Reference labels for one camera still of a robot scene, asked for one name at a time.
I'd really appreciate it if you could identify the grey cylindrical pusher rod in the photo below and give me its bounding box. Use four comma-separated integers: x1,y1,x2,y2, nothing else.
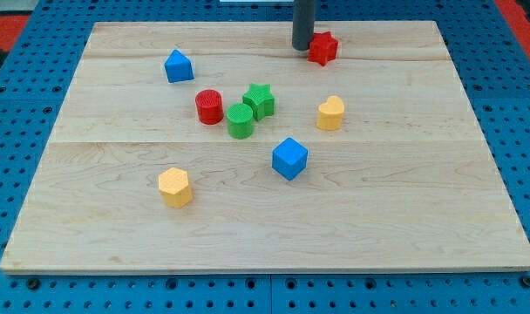
292,0,316,51

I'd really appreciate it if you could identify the red star block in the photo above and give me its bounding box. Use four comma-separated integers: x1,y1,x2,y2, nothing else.
308,31,338,66

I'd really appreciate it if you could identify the green star block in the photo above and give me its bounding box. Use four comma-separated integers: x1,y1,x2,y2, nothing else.
242,83,275,121

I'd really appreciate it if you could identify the yellow heart block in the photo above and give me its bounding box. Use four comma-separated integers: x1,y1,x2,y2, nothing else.
316,95,345,131

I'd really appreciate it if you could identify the green cylinder block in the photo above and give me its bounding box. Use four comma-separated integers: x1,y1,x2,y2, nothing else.
227,103,254,140

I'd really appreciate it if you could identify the red cylinder block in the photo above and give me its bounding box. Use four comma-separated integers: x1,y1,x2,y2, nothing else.
195,89,224,125

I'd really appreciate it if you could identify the blue triangular prism block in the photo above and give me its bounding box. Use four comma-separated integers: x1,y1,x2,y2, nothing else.
164,50,194,83

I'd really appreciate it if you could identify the blue cube block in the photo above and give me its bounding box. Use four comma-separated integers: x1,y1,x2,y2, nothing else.
272,138,309,181

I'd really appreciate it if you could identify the light wooden board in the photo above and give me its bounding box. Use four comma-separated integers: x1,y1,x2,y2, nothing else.
0,21,530,275

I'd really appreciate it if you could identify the yellow hexagon block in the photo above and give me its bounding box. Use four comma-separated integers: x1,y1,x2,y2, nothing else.
158,167,193,208

